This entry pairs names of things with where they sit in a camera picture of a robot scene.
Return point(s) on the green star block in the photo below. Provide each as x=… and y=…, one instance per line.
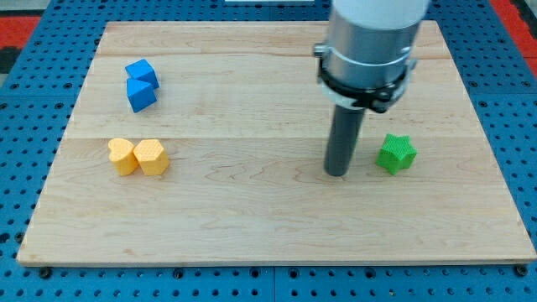
x=396, y=153

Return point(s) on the light wooden board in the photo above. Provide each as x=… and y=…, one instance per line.
x=244, y=125

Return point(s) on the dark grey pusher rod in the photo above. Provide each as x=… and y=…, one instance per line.
x=340, y=148

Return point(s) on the yellow hexagon block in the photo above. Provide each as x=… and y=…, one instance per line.
x=151, y=156

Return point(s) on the blue triangle block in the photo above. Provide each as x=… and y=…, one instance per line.
x=140, y=94

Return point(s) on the yellow heart block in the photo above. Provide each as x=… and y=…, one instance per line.
x=121, y=156

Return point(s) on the blue cube block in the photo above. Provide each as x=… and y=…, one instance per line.
x=142, y=70

